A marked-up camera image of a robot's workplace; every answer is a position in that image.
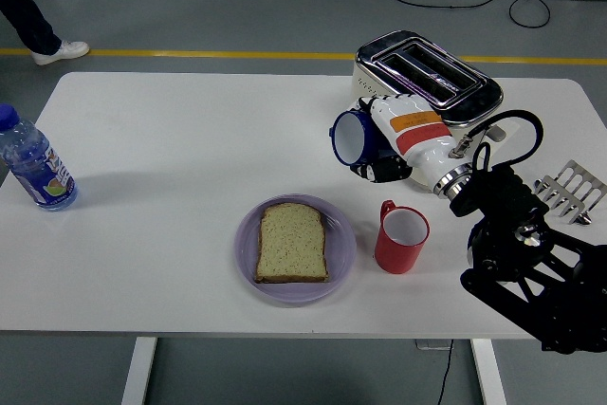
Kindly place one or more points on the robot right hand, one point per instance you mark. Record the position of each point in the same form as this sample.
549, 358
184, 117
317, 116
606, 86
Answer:
417, 139

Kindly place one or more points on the blue cup white inside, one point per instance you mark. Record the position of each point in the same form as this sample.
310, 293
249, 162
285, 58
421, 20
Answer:
351, 137

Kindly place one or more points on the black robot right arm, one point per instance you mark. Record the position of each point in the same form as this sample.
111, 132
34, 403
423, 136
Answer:
512, 253

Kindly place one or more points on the red cup white inside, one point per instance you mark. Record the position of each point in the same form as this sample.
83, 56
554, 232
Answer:
396, 257

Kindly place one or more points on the slice of bread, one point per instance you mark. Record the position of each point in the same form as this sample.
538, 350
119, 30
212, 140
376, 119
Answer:
291, 244

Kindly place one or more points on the cream toaster chrome top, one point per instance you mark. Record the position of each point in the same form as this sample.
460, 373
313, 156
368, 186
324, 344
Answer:
365, 78

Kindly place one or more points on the purple round plate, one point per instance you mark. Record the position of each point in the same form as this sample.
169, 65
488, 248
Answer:
342, 244

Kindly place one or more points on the silver metal toast rack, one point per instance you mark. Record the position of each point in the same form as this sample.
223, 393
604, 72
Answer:
576, 182

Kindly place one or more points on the grey box under table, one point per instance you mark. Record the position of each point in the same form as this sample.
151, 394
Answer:
431, 344

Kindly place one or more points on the white table leg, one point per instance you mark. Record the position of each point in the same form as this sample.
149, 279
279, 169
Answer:
140, 372
488, 372

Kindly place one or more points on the person's white shoe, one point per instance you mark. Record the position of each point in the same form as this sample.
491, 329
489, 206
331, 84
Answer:
64, 51

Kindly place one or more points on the clear water bottle blue cap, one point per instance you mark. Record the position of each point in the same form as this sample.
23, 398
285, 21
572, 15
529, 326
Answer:
33, 163

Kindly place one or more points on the person's leg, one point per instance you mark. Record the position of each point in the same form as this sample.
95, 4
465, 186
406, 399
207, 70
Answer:
26, 16

